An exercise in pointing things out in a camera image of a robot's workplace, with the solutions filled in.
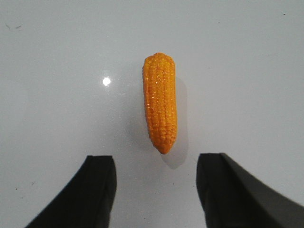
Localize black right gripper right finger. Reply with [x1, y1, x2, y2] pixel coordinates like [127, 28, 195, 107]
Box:
[196, 153, 304, 228]

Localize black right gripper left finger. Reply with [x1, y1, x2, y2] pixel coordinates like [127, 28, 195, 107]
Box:
[27, 155, 117, 228]

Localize orange plastic corn cob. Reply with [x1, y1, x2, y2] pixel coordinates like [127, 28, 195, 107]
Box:
[142, 53, 178, 154]

